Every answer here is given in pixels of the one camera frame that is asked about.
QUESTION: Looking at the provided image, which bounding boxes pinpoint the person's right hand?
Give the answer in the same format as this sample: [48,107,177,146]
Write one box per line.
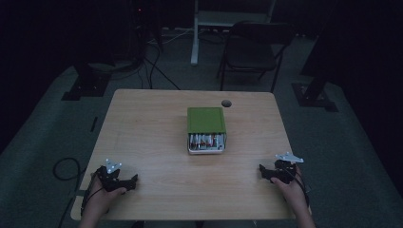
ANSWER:
[270,166,311,211]

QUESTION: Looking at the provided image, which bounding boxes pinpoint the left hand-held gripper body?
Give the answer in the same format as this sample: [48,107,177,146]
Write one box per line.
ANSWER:
[94,159,128,193]

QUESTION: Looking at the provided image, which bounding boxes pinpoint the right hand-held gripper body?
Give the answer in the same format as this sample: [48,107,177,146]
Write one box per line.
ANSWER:
[268,151,305,185]

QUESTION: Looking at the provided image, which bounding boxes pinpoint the person's left hand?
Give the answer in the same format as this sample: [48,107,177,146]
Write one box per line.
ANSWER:
[83,173,127,220]

